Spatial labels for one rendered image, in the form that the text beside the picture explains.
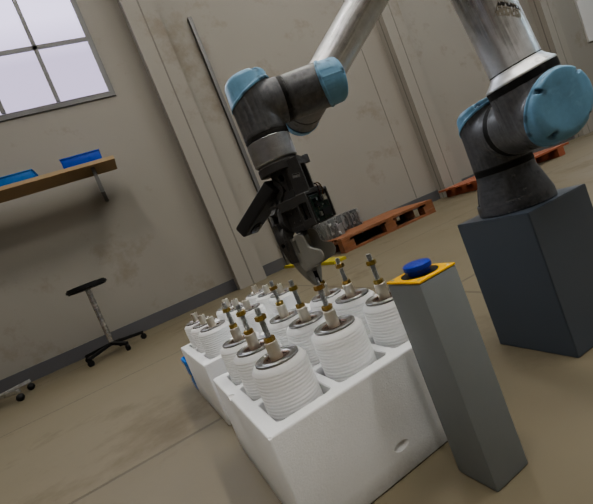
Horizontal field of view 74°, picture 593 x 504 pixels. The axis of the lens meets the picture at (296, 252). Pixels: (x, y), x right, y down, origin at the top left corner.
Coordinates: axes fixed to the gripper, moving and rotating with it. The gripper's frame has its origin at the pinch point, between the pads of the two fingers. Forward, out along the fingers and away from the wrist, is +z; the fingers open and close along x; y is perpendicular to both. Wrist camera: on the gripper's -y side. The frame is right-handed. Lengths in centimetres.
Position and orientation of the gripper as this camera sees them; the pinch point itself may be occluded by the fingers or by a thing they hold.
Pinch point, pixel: (312, 277)
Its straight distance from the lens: 68.9
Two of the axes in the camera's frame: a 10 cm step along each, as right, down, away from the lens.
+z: 3.7, 9.2, 0.8
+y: 7.6, -2.6, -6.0
